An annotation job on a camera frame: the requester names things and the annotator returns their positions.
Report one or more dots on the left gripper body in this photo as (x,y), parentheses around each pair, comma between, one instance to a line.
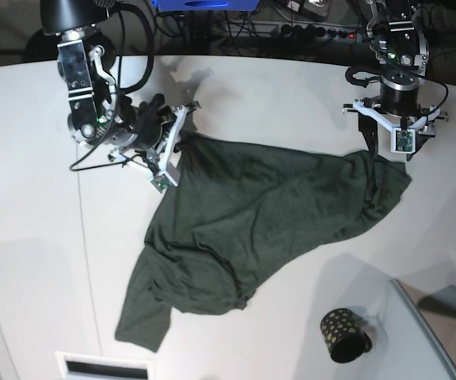
(396,107)

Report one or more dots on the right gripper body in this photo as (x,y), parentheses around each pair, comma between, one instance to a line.
(150,132)

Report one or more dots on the dark green t-shirt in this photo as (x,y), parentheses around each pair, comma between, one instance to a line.
(240,212)

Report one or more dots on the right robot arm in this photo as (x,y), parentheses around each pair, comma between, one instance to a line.
(101,110)

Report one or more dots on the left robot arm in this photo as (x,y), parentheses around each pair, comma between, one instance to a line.
(402,50)

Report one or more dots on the white power strip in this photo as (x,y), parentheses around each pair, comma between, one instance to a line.
(345,34)

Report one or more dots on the blue box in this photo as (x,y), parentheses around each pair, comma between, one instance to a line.
(201,5)

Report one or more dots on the black round stool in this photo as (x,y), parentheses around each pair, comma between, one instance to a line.
(41,48)

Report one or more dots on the grey tray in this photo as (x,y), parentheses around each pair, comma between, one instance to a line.
(438,328)

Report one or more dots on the black mug with gold dots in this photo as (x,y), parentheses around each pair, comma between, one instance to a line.
(344,336)

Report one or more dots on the white slotted plate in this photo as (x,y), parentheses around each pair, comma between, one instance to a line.
(80,366)

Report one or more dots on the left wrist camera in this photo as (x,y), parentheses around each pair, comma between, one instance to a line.
(403,141)

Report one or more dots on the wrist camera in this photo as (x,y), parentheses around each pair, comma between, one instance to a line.
(166,178)
(403,141)

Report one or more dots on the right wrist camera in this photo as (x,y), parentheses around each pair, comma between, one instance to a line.
(166,178)

